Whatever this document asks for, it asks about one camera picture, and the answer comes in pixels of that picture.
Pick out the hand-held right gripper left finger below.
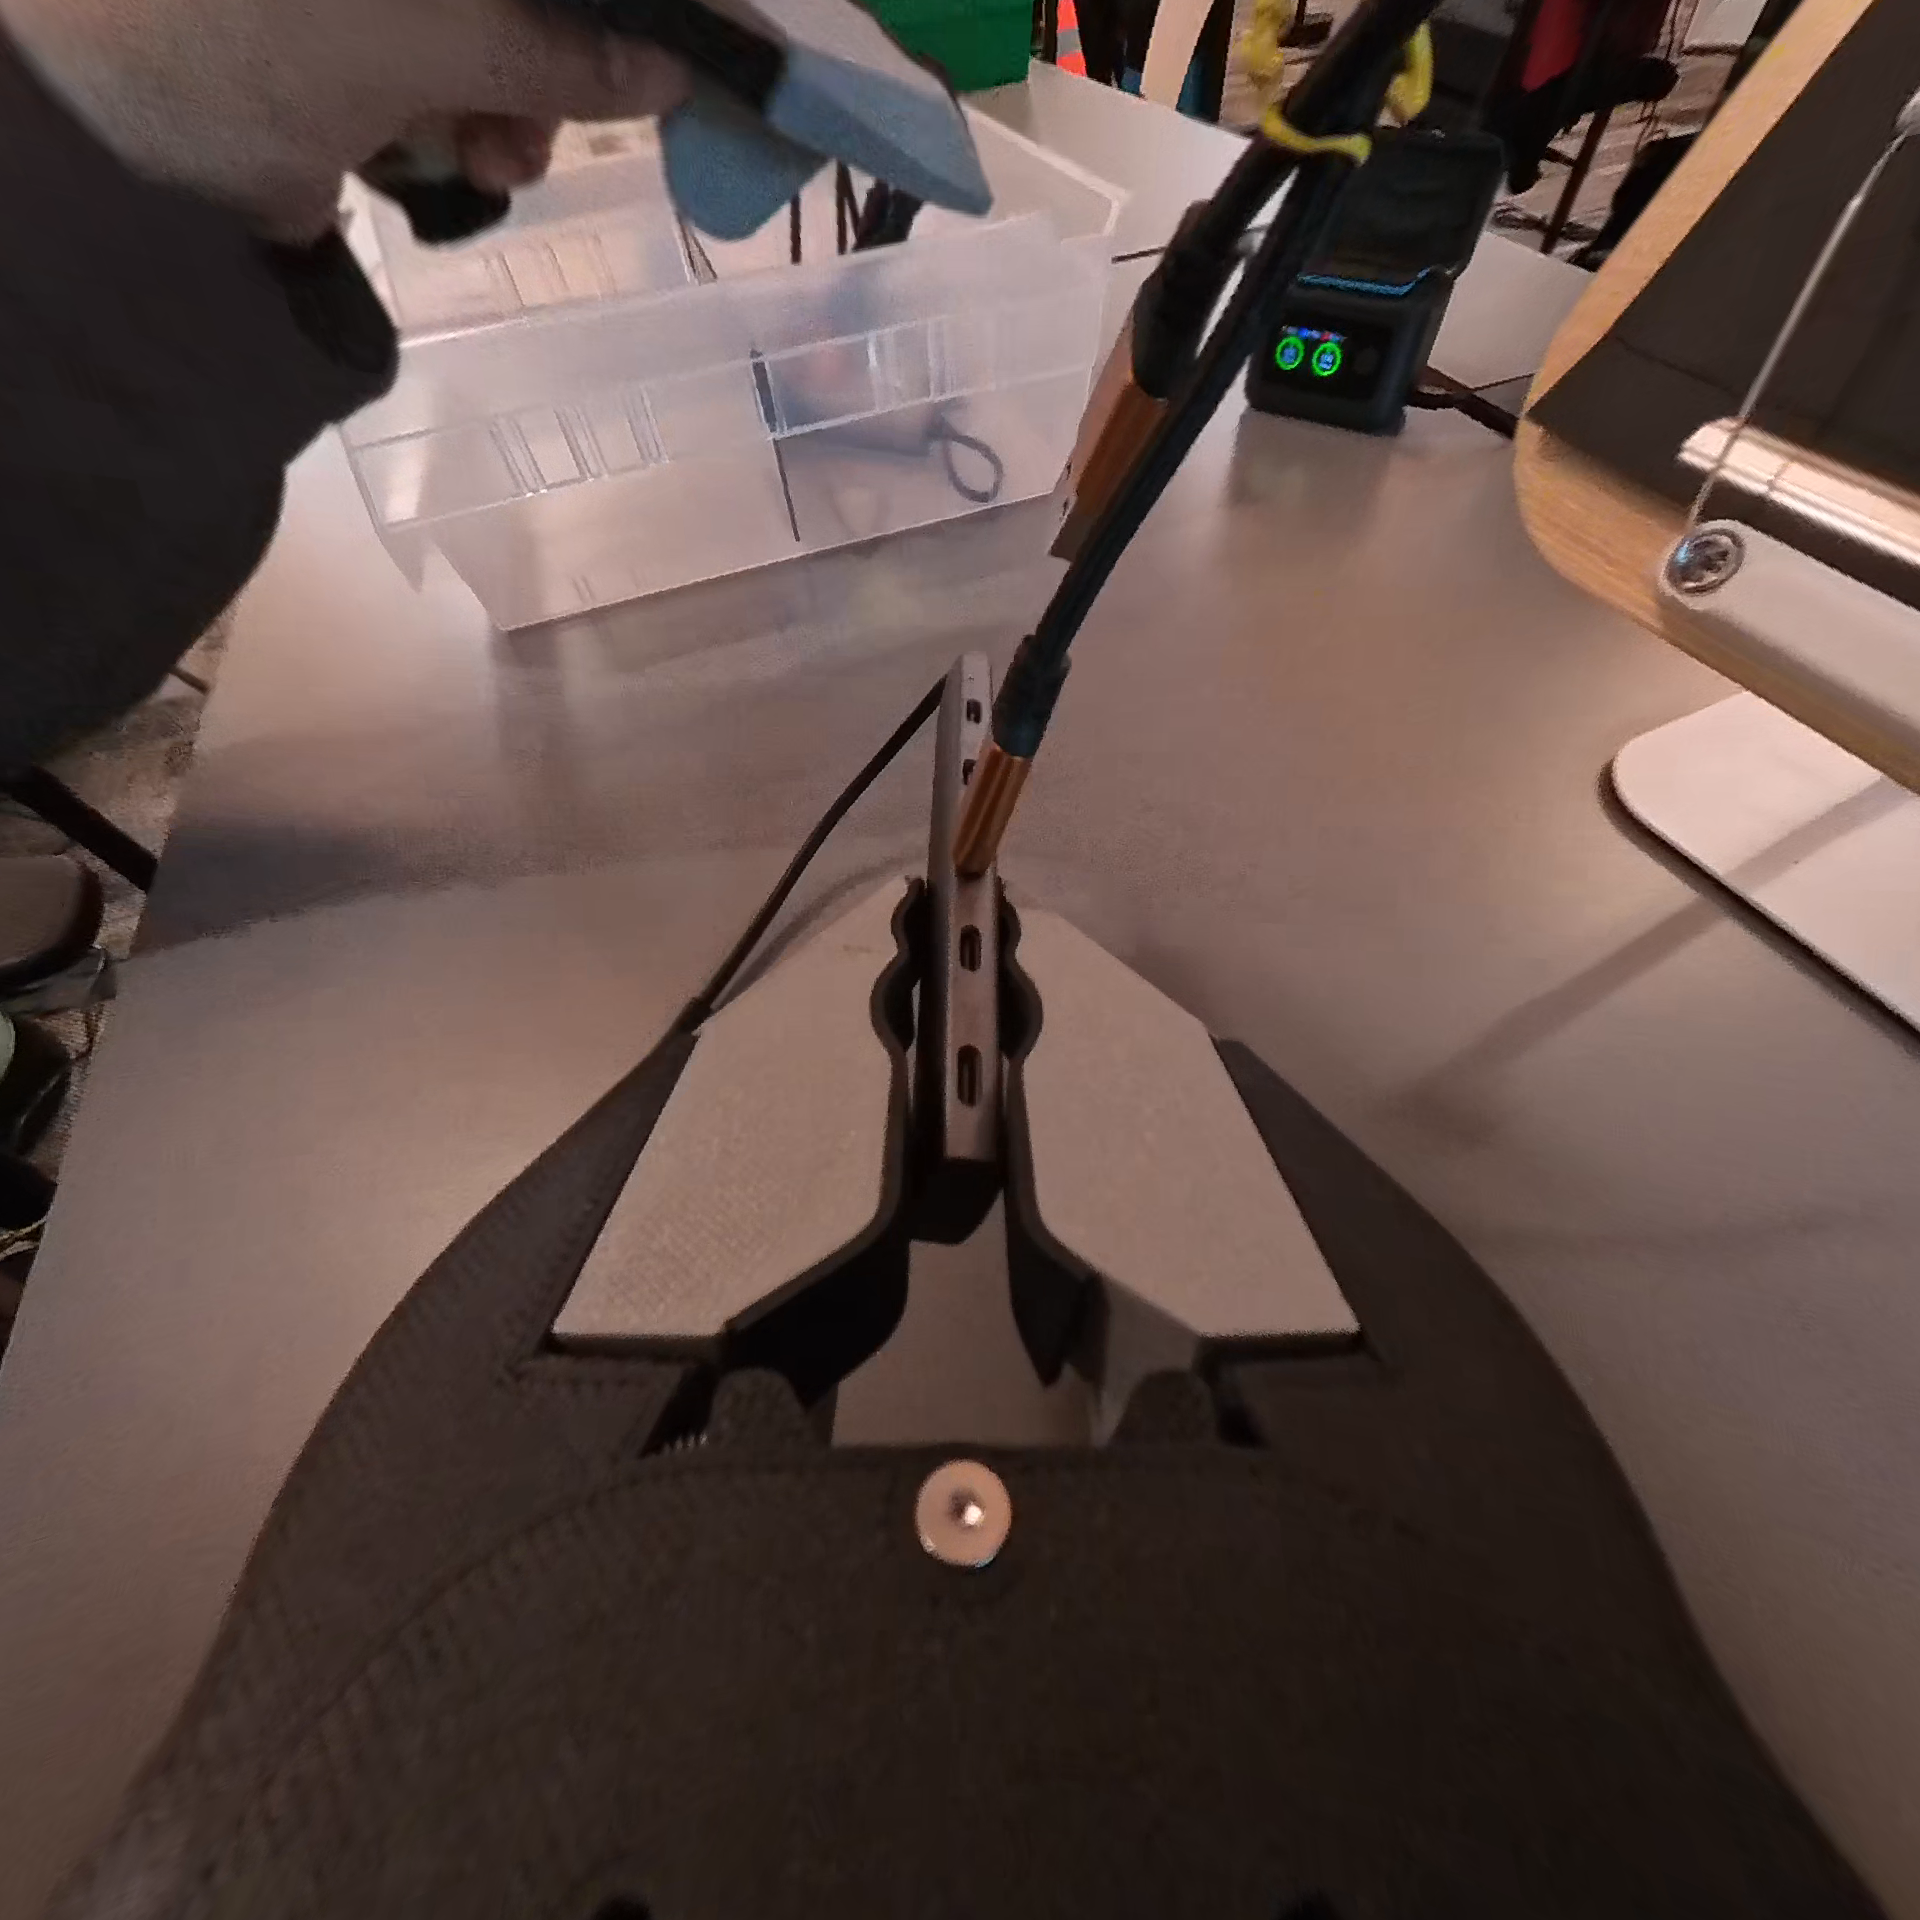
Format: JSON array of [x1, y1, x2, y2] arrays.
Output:
[[547, 879, 921, 1345]]

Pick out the black usb-c cable copper plugs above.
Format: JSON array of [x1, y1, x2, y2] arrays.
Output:
[[950, 0, 1442, 881]]

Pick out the yellow twist tie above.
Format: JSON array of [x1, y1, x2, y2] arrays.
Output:
[[1253, 0, 1433, 164]]

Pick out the white display stand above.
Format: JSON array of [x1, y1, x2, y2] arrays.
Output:
[[1606, 420, 1920, 1041]]

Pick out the person's left forearm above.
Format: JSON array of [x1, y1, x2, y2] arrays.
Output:
[[0, 29, 405, 776]]

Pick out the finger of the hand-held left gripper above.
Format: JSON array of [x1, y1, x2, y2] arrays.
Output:
[[661, 93, 840, 245], [757, 0, 995, 220]]

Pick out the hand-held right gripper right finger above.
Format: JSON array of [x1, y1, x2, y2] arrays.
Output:
[[992, 882, 1365, 1397]]

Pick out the grey usb hub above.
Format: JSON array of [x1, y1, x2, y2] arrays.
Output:
[[919, 648, 1008, 1248]]

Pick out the clear plastic organizer box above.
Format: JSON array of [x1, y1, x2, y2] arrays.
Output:
[[336, 59, 1127, 634]]

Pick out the dark charger cable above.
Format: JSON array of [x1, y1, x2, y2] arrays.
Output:
[[1408, 369, 1529, 442]]

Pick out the black charger with green display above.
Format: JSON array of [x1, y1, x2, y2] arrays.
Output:
[[1240, 128, 1506, 436]]

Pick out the thin white display cable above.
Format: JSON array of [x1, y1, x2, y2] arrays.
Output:
[[1686, 128, 1898, 565]]

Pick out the black cord with loop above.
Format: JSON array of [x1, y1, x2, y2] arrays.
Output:
[[885, 412, 1008, 508]]

